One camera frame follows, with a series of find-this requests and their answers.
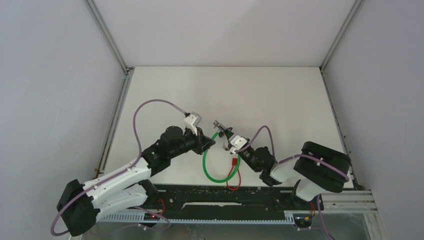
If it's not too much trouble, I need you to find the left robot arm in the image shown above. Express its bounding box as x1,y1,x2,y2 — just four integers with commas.
54,126,216,237

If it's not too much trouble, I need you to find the grey cable duct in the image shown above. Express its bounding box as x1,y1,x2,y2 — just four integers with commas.
98,211,295,225

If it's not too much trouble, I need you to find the green cable lock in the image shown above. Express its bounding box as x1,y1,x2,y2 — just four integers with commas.
201,130,242,188

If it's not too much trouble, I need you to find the red cable lock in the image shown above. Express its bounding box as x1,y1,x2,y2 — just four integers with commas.
226,158,242,191

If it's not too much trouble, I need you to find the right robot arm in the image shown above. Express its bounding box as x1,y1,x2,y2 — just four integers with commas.
234,141,352,209

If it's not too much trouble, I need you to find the right aluminium corner post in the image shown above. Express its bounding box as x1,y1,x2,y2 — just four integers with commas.
319,0,365,73

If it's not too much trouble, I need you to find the left aluminium corner post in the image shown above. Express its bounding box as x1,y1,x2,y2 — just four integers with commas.
83,0,129,75

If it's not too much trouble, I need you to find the silver key bunch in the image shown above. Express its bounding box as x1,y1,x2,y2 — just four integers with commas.
213,120,225,131

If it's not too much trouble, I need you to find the aluminium front frame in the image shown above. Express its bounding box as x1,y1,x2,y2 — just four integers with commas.
67,189,387,240

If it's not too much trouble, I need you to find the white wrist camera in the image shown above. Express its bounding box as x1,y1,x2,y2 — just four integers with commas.
183,112,202,136
228,134,249,154

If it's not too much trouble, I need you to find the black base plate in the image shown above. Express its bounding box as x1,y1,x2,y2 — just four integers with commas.
140,184,324,220

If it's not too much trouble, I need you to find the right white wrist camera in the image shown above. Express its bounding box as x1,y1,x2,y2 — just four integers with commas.
228,134,249,154

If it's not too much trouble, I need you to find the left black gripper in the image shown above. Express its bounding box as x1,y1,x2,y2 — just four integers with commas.
168,124,215,159

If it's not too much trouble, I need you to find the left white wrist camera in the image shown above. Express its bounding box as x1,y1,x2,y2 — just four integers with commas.
183,112,202,136

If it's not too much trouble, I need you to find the aluminium corner post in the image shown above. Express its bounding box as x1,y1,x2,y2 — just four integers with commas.
83,0,129,75
319,0,365,73

